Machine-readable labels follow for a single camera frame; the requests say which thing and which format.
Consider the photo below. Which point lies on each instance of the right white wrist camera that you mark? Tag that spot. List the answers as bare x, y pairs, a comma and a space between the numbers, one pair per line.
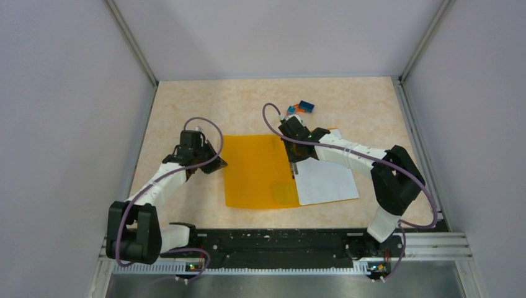
299, 119

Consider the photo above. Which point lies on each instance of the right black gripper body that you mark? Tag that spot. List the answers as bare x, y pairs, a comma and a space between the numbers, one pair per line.
293, 154

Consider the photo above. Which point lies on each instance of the orange plastic clip folder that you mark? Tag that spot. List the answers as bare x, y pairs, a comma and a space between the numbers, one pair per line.
258, 174

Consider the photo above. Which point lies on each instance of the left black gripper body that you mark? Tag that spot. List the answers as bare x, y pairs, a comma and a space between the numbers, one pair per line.
205, 153

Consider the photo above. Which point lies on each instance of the white paper sheets stack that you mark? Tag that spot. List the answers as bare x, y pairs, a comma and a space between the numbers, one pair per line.
320, 182

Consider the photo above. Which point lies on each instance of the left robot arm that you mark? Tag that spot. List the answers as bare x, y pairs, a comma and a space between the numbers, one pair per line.
133, 232

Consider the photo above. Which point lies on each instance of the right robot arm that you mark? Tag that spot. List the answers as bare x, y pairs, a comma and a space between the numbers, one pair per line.
395, 177

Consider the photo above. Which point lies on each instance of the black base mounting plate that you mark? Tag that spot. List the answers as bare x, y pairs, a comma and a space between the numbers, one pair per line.
269, 260

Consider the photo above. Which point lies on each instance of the white slotted cable duct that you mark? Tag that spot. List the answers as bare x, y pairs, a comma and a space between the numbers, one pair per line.
183, 268

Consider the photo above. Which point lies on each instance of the dark blue toy brick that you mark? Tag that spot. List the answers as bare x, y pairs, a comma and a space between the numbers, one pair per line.
306, 106

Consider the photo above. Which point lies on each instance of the right aluminium frame post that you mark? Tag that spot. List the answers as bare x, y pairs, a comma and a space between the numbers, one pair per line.
426, 39

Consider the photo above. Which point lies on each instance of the aluminium front rail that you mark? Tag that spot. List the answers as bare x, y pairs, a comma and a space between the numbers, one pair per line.
353, 244

